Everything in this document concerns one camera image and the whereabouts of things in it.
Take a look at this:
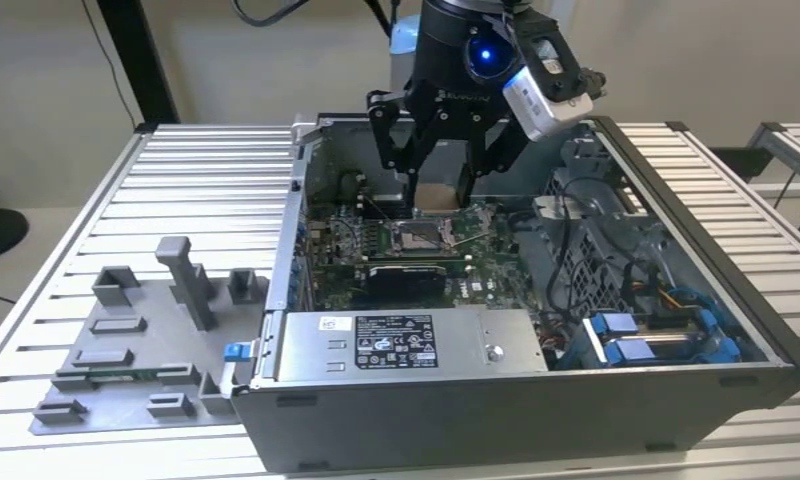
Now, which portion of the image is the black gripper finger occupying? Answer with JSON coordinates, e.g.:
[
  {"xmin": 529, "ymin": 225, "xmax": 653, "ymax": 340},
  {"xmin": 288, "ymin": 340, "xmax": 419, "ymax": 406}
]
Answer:
[
  {"xmin": 456, "ymin": 112, "xmax": 532, "ymax": 206},
  {"xmin": 364, "ymin": 88, "xmax": 441, "ymax": 209}
]

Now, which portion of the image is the silver CPU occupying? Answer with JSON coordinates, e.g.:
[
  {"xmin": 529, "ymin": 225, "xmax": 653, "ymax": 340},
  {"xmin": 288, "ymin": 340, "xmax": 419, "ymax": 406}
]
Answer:
[{"xmin": 413, "ymin": 183, "xmax": 465, "ymax": 214}]

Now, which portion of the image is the CPU socket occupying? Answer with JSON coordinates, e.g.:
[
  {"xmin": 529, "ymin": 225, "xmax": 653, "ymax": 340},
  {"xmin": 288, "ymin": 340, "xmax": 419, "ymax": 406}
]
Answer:
[{"xmin": 389, "ymin": 217, "xmax": 459, "ymax": 254}]

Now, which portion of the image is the green motherboard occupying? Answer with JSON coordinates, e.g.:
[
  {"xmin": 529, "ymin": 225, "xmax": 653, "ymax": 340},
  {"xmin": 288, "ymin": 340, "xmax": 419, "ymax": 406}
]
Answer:
[{"xmin": 299, "ymin": 197, "xmax": 541, "ymax": 311}]

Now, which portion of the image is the perforated metal drive cage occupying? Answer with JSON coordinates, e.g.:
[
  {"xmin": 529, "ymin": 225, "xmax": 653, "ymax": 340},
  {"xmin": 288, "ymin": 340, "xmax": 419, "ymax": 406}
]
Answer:
[{"xmin": 512, "ymin": 164, "xmax": 768, "ymax": 371}]

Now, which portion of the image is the black box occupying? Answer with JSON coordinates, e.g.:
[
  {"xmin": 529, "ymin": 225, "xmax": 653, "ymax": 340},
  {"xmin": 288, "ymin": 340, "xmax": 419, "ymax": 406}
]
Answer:
[{"xmin": 710, "ymin": 147, "xmax": 774, "ymax": 184}]

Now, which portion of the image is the silver power supply unit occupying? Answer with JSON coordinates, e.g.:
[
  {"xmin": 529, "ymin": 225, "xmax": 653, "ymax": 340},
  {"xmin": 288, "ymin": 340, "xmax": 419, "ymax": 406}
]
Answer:
[{"xmin": 276, "ymin": 308, "xmax": 552, "ymax": 381}]

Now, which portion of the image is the blue disk carrier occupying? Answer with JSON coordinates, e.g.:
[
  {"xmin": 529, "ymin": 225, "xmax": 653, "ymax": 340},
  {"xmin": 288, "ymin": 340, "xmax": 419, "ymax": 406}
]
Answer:
[
  {"xmin": 589, "ymin": 312, "xmax": 639, "ymax": 335},
  {"xmin": 605, "ymin": 338, "xmax": 659, "ymax": 366}
]

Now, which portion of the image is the grey plastic parts rack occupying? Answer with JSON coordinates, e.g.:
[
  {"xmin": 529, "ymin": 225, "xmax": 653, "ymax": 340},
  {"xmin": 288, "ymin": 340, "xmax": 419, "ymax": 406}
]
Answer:
[{"xmin": 29, "ymin": 235, "xmax": 272, "ymax": 435}]

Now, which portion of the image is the open grey PC case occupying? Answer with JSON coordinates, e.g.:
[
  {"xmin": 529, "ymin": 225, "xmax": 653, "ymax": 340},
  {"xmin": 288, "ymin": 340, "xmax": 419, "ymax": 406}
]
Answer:
[{"xmin": 229, "ymin": 112, "xmax": 800, "ymax": 474}]

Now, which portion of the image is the green RAM stick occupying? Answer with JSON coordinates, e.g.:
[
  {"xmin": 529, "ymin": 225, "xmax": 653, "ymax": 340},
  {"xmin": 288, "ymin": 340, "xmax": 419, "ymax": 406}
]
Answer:
[{"xmin": 56, "ymin": 367, "xmax": 194, "ymax": 386}]

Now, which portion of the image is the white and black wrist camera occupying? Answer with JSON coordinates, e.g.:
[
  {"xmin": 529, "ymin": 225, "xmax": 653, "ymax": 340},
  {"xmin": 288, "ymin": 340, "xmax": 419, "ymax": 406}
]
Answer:
[{"xmin": 503, "ymin": 9, "xmax": 608, "ymax": 142}]

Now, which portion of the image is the white cable label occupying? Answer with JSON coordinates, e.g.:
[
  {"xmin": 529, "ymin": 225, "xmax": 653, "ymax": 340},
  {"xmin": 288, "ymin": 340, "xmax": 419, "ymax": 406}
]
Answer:
[{"xmin": 532, "ymin": 195, "xmax": 585, "ymax": 221}]

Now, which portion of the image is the thin wire locking lever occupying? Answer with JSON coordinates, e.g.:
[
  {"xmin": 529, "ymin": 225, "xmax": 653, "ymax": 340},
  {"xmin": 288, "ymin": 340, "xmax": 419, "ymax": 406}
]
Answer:
[
  {"xmin": 363, "ymin": 193, "xmax": 403, "ymax": 225},
  {"xmin": 451, "ymin": 208, "xmax": 495, "ymax": 247}
]

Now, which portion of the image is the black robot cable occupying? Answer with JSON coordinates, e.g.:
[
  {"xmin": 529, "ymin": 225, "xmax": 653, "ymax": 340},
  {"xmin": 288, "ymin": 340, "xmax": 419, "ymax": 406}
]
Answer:
[{"xmin": 230, "ymin": 0, "xmax": 312, "ymax": 27}]

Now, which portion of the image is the black upright post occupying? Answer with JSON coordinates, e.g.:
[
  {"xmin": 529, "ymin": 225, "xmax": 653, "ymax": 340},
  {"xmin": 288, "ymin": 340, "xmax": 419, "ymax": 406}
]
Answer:
[{"xmin": 96, "ymin": 0, "xmax": 182, "ymax": 125}]

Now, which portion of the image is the blue plastic bracket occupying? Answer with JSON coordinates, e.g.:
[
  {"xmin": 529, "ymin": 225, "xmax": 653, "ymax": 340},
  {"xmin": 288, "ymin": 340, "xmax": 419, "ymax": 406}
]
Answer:
[{"xmin": 665, "ymin": 287, "xmax": 742, "ymax": 364}]

